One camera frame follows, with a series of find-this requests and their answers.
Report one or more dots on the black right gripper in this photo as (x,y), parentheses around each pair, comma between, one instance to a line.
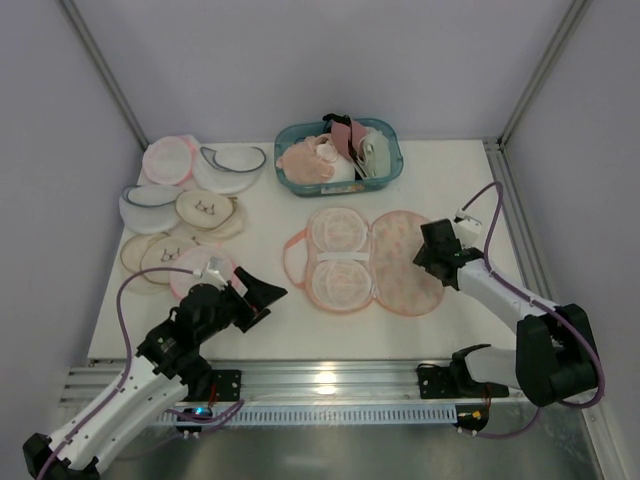
(431,255)

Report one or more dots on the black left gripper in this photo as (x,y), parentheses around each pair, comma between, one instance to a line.
(245,307)

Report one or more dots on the tulip print mesh laundry bag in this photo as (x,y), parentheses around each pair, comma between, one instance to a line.
(344,263)

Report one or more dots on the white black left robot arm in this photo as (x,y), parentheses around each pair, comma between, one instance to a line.
(165,368)

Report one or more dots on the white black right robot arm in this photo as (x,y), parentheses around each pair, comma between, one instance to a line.
(555,356)

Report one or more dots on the pink trim white laundry bag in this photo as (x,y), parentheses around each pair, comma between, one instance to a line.
(201,265)

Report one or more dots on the beige bra-logo laundry bag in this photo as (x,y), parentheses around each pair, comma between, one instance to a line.
(210,217)

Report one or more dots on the blue trim white laundry bag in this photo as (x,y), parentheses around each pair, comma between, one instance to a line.
(227,170)

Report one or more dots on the white bra in basket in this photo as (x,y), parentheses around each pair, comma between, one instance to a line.
(333,167)

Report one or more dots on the blue trim folded laundry bag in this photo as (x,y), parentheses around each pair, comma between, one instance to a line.
(149,209)

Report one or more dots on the pink bra in basket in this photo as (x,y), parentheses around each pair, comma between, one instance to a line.
(310,161)

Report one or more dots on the pink white round laundry bag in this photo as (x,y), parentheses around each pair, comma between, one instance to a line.
(169,160)

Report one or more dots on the pale green garment in basket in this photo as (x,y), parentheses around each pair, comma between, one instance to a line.
(374,154)

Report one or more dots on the teal plastic basket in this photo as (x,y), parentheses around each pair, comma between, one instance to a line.
(295,134)

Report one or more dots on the dark pink garment in basket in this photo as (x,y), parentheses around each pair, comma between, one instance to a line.
(346,134)

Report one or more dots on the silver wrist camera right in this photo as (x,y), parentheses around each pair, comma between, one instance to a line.
(466,228)

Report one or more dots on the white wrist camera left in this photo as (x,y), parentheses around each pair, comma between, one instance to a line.
(211,274)

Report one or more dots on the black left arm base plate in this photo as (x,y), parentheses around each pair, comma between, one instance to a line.
(216,386)

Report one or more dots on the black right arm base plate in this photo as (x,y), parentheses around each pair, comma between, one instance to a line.
(453,382)

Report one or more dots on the slotted cable duct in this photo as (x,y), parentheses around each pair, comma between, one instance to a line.
(253,415)

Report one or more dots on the aluminium table rail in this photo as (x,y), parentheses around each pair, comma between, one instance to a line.
(282,382)

